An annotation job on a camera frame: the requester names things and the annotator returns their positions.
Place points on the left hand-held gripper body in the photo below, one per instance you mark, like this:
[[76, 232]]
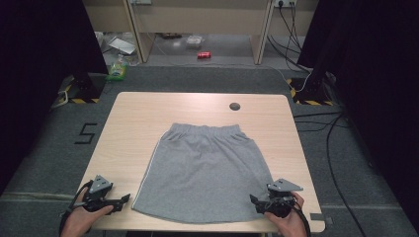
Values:
[[99, 187]]

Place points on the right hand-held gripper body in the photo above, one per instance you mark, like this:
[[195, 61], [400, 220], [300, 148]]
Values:
[[281, 197]]

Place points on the grey skirt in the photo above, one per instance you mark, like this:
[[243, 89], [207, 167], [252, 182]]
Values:
[[204, 174]]

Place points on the person's right hand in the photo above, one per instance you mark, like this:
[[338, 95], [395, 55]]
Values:
[[290, 223]]

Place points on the person's left hand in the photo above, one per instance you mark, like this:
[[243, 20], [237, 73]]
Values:
[[79, 222]]

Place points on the grey tape piece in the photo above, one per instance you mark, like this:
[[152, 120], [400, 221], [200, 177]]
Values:
[[317, 217]]

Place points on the yellow black striped tape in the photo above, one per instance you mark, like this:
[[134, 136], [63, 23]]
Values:
[[80, 100], [313, 102]]

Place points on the round table grommet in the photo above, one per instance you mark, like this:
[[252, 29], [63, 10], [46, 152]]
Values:
[[234, 106]]

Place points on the black stand base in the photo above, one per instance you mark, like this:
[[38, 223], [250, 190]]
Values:
[[313, 86], [87, 85]]

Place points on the green packet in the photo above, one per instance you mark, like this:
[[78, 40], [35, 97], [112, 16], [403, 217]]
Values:
[[117, 71]]

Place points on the black curtain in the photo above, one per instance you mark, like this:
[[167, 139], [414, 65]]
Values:
[[378, 82], [36, 65]]

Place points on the white device on floor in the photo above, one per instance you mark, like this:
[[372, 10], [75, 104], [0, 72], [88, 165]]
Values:
[[122, 45]]

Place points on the red can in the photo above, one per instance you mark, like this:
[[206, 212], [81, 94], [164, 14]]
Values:
[[204, 55]]

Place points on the clear plastic bag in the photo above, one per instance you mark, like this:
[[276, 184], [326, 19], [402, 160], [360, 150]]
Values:
[[194, 41]]

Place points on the white wall socket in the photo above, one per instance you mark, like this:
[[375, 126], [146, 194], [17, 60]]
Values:
[[285, 2]]

